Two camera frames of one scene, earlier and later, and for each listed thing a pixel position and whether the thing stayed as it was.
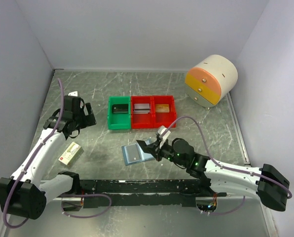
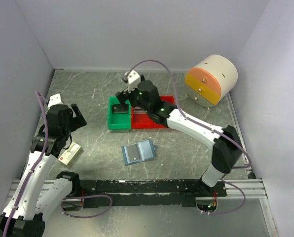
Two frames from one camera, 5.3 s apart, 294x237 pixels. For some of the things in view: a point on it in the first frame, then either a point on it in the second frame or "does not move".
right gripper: x=158 y=151 to x=123 y=97
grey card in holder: x=132 y=152 does not move
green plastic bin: x=119 y=121 does not move
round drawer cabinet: x=210 y=79 does not move
